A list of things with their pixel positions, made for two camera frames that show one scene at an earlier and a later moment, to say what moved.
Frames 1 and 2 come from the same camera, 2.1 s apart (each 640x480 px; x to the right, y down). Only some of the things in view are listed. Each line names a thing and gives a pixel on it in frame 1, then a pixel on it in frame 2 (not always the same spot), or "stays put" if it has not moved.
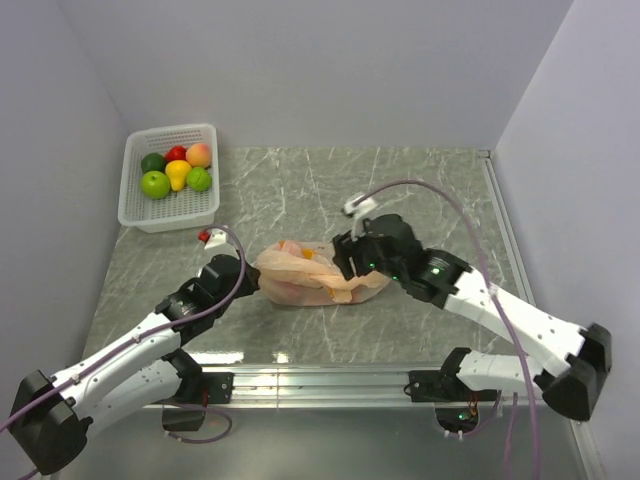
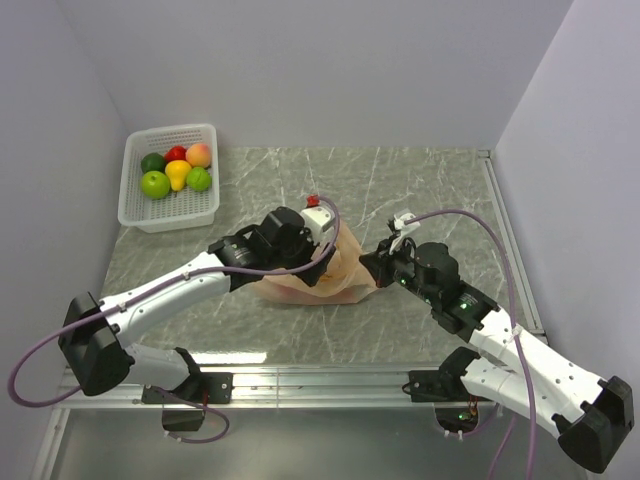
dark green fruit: (153, 161) stays put
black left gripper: (251, 276) → (311, 274)
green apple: (154, 184) stays put
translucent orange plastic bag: (304, 272) stays put
